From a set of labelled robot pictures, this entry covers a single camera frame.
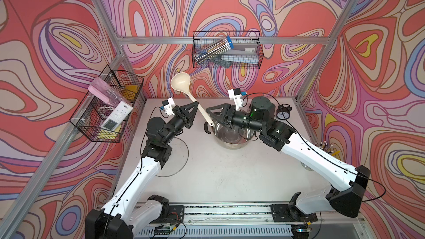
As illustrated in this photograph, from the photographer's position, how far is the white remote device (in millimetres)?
691

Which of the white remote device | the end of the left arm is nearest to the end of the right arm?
the end of the left arm

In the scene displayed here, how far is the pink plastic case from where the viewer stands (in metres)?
0.66

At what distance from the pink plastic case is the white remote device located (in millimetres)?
31
